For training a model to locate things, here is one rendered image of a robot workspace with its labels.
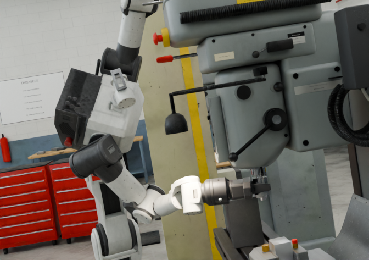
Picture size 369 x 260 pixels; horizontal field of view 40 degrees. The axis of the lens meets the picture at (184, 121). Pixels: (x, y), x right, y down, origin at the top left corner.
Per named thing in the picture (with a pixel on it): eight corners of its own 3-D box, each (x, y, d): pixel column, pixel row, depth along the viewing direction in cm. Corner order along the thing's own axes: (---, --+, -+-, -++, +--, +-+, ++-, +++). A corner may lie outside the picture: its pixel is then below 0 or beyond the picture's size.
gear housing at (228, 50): (210, 70, 149) (204, 37, 148) (200, 75, 173) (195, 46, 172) (318, 53, 151) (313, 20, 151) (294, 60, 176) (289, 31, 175)
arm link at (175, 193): (186, 175, 165) (166, 184, 176) (189, 202, 162) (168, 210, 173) (203, 176, 168) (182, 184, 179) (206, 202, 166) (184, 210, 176)
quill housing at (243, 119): (236, 173, 153) (219, 69, 151) (224, 165, 173) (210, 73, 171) (297, 163, 154) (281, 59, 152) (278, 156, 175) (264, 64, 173)
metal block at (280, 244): (277, 264, 148) (274, 244, 147) (270, 258, 154) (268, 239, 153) (294, 261, 148) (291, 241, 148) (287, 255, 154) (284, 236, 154)
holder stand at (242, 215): (233, 249, 193) (225, 198, 192) (228, 233, 215) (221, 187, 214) (264, 244, 193) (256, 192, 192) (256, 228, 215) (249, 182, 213)
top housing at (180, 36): (172, 41, 147) (163, -14, 146) (167, 50, 173) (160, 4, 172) (327, 17, 150) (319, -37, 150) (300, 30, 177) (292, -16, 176)
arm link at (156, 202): (178, 217, 174) (152, 226, 189) (190, 193, 180) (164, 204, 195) (155, 200, 171) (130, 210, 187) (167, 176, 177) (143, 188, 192)
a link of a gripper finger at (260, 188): (270, 191, 161) (251, 193, 162) (269, 181, 161) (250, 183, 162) (270, 192, 160) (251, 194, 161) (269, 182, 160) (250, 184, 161)
